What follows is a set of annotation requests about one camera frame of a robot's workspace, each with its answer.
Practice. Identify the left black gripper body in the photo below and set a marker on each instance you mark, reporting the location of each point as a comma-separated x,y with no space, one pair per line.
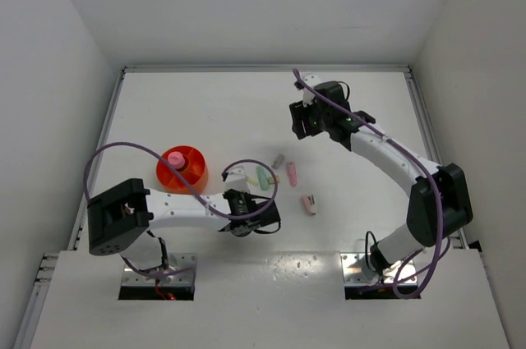
246,196

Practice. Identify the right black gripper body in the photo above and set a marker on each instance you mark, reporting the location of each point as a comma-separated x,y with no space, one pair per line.
309,120

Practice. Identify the green highlighter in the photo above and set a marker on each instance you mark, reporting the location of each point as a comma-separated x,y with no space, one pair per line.
262,178

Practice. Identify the pink correction tape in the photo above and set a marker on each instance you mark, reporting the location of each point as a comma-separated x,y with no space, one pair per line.
292,173

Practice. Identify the pink capped glue bottle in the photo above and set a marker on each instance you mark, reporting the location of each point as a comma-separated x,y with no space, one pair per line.
177,160

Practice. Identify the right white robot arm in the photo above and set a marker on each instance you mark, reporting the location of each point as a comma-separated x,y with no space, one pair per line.
438,199

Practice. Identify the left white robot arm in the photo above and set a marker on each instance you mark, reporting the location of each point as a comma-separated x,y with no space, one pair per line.
122,220

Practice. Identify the pink mini stapler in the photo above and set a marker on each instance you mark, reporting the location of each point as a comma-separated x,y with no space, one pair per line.
309,204

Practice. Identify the grey eraser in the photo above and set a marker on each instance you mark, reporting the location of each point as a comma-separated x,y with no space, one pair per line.
278,161

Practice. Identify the orange round organizer container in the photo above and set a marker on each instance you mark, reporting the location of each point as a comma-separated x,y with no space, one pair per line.
195,173

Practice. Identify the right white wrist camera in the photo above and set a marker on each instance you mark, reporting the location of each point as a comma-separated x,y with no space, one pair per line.
306,83

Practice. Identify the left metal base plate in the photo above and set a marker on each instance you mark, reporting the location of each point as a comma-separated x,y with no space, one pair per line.
181,272

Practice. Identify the metal base plate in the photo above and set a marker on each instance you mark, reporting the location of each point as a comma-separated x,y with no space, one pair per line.
181,272
357,274

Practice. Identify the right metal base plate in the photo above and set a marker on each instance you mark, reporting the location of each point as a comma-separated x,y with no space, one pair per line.
357,274

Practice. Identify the aluminium frame rail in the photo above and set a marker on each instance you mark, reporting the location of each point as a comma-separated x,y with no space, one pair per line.
280,291

